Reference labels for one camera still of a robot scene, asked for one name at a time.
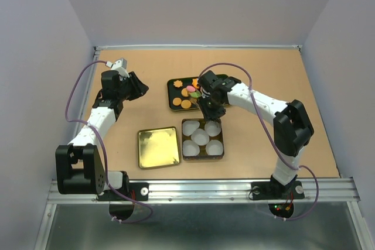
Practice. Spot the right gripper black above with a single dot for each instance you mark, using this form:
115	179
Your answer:
207	113

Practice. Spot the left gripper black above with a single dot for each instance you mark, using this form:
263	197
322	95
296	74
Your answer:
139	89

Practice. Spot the metal tongs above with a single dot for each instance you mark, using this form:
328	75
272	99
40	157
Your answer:
217	123

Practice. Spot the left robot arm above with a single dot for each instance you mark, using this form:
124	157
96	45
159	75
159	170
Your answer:
82	165

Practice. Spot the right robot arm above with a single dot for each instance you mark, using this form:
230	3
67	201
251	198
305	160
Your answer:
292	128

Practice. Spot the green cookie lower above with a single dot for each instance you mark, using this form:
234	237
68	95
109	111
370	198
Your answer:
195	95

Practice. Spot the white paper cup top-right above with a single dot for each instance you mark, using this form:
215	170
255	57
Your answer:
211	130

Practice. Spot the orange round cookie bottom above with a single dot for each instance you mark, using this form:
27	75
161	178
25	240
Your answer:
186	104

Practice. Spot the orange round cookie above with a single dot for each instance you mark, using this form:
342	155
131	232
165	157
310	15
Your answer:
186	104
176	102
185	93

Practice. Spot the pink round cookie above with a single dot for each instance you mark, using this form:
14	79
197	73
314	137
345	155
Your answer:
191	88

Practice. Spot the white paper cup top-left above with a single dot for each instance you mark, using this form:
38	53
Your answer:
189	126

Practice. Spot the orange round cookie middle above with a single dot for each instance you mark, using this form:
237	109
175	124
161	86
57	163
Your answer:
185	93

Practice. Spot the orange bear cookie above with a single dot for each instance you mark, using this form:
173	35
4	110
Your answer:
195	83

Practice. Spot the white paper cup centre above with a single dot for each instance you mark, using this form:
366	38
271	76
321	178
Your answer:
200	137

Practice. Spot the black cookie tray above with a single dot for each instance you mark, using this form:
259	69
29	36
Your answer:
176	92

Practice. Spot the gold cookie tin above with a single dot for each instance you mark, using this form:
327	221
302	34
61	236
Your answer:
203	156

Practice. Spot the orange round cookie left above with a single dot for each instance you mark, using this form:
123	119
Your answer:
176	102

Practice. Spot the orange flower cookie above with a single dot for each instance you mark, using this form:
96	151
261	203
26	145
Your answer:
177	84

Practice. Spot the white paper cup bottom-right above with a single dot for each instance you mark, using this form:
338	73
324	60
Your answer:
214	148

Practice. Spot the white paper cup bottom-left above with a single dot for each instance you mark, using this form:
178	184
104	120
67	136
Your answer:
190	148

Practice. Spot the gold tin lid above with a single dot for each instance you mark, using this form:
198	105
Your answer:
158	147

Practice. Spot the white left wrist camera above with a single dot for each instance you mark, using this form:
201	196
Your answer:
120	66

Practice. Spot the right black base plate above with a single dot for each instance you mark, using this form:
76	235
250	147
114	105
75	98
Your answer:
273	190

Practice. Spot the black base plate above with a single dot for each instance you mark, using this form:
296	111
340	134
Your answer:
273	190
135	190

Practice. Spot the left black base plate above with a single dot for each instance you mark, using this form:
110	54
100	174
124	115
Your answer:
135	190

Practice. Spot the aluminium front rail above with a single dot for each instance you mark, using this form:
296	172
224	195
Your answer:
211	192

